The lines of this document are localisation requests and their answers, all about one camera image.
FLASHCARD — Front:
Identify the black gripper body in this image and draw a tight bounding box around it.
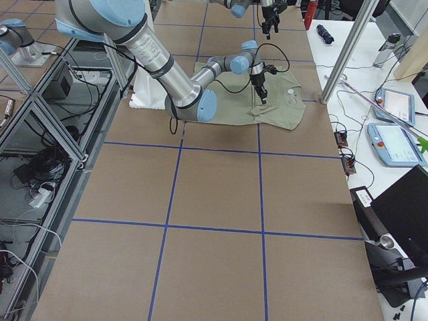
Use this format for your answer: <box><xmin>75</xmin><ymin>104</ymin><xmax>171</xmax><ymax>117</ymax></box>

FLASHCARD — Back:
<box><xmin>251</xmin><ymin>74</ymin><xmax>266</xmax><ymax>95</ymax></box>
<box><xmin>261</xmin><ymin>4</ymin><xmax>280</xmax><ymax>33</ymax></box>

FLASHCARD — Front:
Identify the olive green long-sleeve shirt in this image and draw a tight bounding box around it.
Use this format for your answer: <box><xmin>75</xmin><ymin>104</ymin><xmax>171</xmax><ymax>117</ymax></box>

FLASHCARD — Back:
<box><xmin>208</xmin><ymin>66</ymin><xmax>306</xmax><ymax>130</ymax></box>

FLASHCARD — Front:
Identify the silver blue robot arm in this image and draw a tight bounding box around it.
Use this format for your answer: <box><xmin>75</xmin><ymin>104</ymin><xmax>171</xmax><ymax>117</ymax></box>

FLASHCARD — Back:
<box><xmin>56</xmin><ymin>1</ymin><xmax>268</xmax><ymax>122</ymax></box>
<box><xmin>210</xmin><ymin>0</ymin><xmax>288</xmax><ymax>39</ymax></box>

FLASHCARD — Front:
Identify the red fire extinguisher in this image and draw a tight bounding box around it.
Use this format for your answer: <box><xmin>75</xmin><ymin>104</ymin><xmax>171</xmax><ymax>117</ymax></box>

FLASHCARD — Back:
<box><xmin>304</xmin><ymin>0</ymin><xmax>318</xmax><ymax>30</ymax></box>

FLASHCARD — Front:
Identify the dark folded umbrella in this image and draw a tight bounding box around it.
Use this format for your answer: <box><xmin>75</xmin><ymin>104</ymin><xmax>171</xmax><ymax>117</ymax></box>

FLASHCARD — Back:
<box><xmin>316</xmin><ymin>24</ymin><xmax>334</xmax><ymax>45</ymax></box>

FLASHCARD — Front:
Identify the orange connector board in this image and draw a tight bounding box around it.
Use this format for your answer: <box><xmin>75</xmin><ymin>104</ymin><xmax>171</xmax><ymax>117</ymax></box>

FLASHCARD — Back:
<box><xmin>334</xmin><ymin>131</ymin><xmax>348</xmax><ymax>148</ymax></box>
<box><xmin>340</xmin><ymin>154</ymin><xmax>356</xmax><ymax>177</ymax></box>

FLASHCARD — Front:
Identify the grey water bottle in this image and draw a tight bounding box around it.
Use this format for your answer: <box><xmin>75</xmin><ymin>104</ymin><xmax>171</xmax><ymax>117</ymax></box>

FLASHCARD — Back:
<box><xmin>372</xmin><ymin>33</ymin><xmax>401</xmax><ymax>68</ymax></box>

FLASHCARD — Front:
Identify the far blue teach pendant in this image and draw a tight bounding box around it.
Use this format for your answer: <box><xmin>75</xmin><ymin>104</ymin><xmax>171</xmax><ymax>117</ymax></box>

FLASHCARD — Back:
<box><xmin>374</xmin><ymin>88</ymin><xmax>415</xmax><ymax>126</ymax></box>

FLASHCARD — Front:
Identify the blue teach pendant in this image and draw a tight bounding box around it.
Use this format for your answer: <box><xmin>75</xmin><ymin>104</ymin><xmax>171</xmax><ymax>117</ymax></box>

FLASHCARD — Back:
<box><xmin>374</xmin><ymin>88</ymin><xmax>415</xmax><ymax>126</ymax></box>
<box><xmin>367</xmin><ymin>123</ymin><xmax>427</xmax><ymax>168</ymax></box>

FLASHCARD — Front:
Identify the near blue teach pendant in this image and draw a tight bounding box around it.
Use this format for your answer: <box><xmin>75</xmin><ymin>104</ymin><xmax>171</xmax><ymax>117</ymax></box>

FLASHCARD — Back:
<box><xmin>367</xmin><ymin>123</ymin><xmax>427</xmax><ymax>168</ymax></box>

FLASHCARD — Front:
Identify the black monitor on stand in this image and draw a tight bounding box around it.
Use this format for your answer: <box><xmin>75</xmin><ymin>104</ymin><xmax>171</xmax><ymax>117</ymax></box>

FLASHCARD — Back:
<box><xmin>350</xmin><ymin>165</ymin><xmax>427</xmax><ymax>308</ymax></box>

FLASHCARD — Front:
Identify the white power strip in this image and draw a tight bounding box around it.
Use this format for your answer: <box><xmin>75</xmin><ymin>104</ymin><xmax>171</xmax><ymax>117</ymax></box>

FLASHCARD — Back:
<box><xmin>29</xmin><ymin>187</ymin><xmax>53</xmax><ymax>208</ymax></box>

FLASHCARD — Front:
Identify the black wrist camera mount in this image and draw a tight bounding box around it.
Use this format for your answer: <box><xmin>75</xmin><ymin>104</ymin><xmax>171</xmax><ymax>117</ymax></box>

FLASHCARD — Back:
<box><xmin>261</xmin><ymin>63</ymin><xmax>278</xmax><ymax>75</ymax></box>

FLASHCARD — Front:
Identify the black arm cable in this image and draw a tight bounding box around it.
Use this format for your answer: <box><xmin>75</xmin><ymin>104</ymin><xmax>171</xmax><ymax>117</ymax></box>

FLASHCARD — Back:
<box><xmin>213</xmin><ymin>42</ymin><xmax>290</xmax><ymax>94</ymax></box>

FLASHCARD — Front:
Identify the grey aluminium frame post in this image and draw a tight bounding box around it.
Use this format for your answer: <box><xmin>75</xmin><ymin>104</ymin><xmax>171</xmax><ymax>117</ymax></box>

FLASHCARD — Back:
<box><xmin>320</xmin><ymin>0</ymin><xmax>379</xmax><ymax>104</ymax></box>

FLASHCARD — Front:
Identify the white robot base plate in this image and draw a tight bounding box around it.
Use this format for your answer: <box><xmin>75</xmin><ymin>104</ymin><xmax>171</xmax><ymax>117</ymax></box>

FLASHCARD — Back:
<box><xmin>129</xmin><ymin>68</ymin><xmax>167</xmax><ymax>110</ymax></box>

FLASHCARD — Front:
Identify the black power box under frame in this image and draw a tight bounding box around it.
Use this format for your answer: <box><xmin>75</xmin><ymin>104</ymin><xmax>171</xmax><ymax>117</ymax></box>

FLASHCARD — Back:
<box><xmin>42</xmin><ymin>70</ymin><xmax>73</xmax><ymax>100</ymax></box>

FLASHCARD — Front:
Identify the aluminium frame rail structure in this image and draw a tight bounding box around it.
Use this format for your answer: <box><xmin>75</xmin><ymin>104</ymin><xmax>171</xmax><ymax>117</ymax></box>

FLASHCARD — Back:
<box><xmin>1</xmin><ymin>30</ymin><xmax>134</xmax><ymax>320</ymax></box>

